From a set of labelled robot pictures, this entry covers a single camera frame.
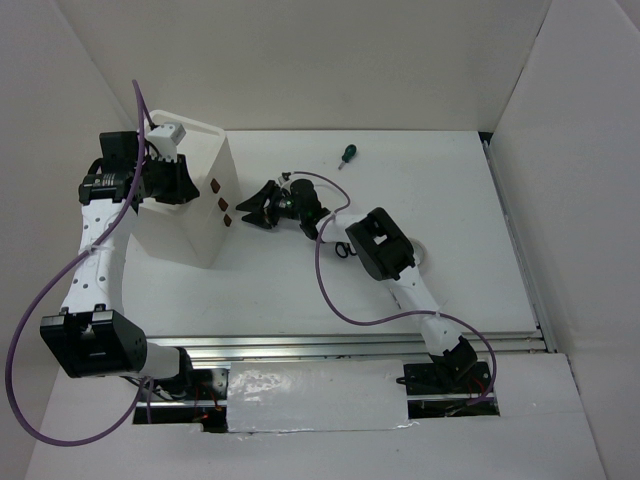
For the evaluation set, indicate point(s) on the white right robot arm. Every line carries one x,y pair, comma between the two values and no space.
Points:
386,254

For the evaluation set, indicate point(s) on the clear tape roll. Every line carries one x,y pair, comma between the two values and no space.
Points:
419,251

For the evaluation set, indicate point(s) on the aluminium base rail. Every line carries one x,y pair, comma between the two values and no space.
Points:
217,350

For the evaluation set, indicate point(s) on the black handled scissors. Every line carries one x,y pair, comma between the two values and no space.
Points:
344,250

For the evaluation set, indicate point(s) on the white foam cover panel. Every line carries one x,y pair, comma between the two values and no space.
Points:
326,396

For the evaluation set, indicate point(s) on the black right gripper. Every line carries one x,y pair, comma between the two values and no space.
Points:
257,203

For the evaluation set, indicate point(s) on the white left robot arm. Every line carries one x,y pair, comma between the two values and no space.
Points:
90,336

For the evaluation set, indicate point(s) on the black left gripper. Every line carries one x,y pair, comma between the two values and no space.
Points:
184,189

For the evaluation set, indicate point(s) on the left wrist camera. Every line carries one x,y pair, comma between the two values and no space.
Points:
166,138

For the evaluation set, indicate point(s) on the short green screwdriver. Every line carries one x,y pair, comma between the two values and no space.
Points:
348,155

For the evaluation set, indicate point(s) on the white drawer cabinet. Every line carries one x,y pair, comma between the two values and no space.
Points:
193,233

